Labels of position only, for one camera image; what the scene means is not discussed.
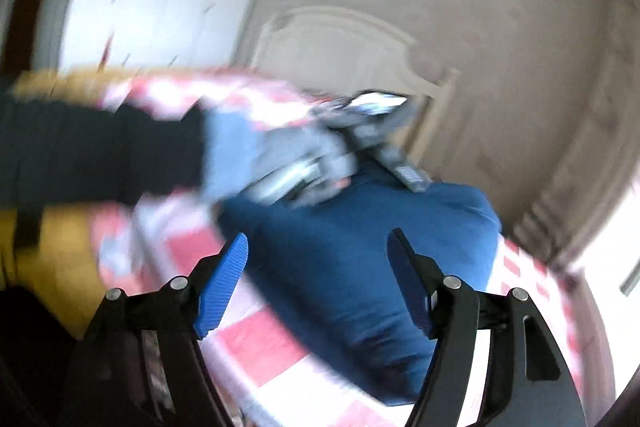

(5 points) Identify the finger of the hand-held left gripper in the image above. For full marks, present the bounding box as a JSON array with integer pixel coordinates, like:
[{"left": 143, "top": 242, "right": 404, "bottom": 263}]
[{"left": 376, "top": 146, "right": 432, "bottom": 194}]

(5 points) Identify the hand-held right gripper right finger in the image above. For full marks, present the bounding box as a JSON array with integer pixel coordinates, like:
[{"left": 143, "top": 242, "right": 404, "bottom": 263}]
[{"left": 387, "top": 227, "right": 588, "bottom": 427}]

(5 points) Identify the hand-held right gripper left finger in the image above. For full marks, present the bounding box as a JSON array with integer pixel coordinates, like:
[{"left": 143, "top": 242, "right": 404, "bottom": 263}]
[{"left": 62, "top": 232, "right": 251, "bottom": 427}]

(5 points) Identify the blue quilted jacket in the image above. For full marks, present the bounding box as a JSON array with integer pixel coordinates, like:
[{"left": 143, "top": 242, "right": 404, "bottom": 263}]
[{"left": 217, "top": 157, "right": 503, "bottom": 408}]

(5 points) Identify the person's left hand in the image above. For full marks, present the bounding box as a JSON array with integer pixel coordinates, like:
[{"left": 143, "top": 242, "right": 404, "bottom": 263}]
[{"left": 201, "top": 109, "right": 357, "bottom": 208}]

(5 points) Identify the pink checked bedsheet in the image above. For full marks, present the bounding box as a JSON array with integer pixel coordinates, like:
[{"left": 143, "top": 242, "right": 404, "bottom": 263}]
[{"left": 95, "top": 67, "right": 586, "bottom": 427}]

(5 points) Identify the white bed headboard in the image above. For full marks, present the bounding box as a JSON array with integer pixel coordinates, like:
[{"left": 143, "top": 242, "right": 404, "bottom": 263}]
[{"left": 248, "top": 6, "right": 462, "bottom": 148}]

